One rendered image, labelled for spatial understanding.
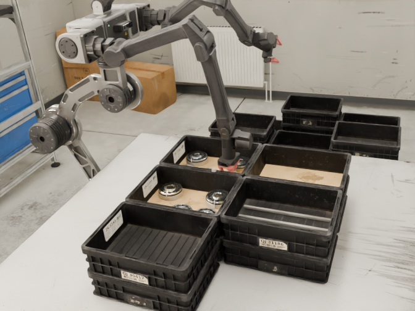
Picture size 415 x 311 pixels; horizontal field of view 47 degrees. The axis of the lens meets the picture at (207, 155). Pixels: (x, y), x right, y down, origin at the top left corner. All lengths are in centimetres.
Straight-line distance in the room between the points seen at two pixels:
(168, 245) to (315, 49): 344
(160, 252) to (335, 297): 63
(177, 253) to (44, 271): 57
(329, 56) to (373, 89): 54
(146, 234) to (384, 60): 350
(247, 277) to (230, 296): 12
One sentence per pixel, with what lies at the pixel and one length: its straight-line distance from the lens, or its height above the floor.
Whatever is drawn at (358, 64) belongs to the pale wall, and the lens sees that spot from 491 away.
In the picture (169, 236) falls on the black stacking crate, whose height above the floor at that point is 83.
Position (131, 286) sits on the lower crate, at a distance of 170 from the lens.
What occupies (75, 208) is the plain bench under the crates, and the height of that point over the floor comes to 70.
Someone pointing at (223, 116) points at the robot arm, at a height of 118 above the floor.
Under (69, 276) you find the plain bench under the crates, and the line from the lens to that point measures 197.
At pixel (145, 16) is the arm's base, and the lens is 240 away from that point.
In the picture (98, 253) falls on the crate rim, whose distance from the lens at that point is 167.
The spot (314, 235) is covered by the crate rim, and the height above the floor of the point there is 92.
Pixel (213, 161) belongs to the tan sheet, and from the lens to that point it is 229.
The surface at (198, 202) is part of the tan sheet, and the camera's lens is 200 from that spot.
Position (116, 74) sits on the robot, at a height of 124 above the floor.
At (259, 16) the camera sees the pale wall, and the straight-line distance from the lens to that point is 495.
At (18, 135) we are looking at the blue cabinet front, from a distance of 393.
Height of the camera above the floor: 195
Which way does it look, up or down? 29 degrees down
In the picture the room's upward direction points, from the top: 4 degrees counter-clockwise
